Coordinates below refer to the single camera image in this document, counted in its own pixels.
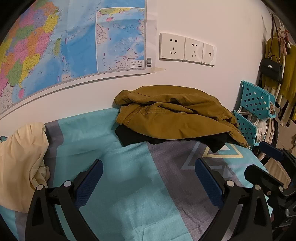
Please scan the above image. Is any cream fringed hanging garment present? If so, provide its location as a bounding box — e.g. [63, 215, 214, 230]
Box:
[264, 86, 296, 127]

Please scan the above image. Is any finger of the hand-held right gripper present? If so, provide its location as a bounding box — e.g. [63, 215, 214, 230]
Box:
[245, 164, 285, 193]
[259, 141, 287, 163]

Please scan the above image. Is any teal perforated plastic basket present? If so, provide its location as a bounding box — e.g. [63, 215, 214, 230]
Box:
[233, 110, 264, 147]
[236, 80, 277, 119]

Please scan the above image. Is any teal grey printed bedsheet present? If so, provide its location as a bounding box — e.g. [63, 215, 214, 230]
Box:
[0, 108, 278, 241]

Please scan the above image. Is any olive brown jacket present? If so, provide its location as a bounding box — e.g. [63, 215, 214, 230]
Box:
[113, 85, 250, 149]

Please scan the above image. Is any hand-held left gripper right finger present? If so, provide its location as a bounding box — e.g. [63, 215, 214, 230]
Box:
[195, 158, 272, 241]

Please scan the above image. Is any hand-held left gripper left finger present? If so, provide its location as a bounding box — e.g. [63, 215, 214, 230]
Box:
[25, 159, 104, 241]

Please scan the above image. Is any cream pillow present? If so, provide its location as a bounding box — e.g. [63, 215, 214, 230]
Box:
[0, 123, 51, 214]

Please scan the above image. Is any black handbag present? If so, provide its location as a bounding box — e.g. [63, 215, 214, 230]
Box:
[258, 55, 284, 84]

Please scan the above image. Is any beige cloth bag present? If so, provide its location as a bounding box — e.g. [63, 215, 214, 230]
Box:
[255, 118, 278, 160]

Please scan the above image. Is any black garment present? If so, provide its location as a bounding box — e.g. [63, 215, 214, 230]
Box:
[115, 124, 234, 153]

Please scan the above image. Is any white wall switch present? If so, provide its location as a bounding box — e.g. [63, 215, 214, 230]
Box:
[201, 43, 217, 67]

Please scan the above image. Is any colourful wall map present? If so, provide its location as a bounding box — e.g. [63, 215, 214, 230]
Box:
[0, 0, 158, 118]

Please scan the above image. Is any white wall socket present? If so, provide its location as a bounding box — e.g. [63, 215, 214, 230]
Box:
[159, 32, 186, 62]
[183, 37, 204, 63]

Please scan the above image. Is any small plush toy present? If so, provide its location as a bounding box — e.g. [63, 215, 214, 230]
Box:
[277, 27, 291, 55]

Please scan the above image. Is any yellow hanging garment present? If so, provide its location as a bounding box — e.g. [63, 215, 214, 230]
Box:
[264, 32, 296, 109]

